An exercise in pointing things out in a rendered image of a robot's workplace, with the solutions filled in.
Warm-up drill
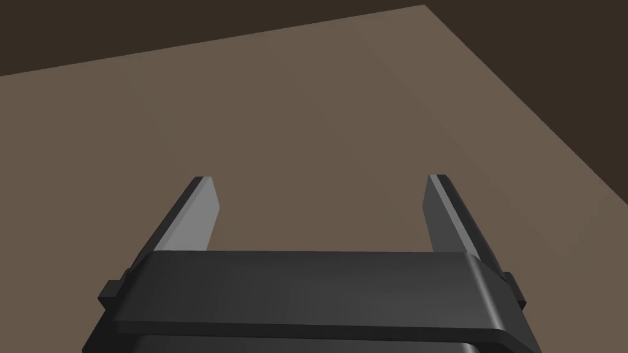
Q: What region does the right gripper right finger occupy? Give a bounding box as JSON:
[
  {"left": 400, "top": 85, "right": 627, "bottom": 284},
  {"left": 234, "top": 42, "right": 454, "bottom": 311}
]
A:
[{"left": 422, "top": 173, "right": 504, "bottom": 275}]

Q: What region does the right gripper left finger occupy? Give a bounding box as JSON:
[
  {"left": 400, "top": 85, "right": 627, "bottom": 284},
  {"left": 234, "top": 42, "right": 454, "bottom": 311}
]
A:
[{"left": 130, "top": 176, "right": 221, "bottom": 271}]

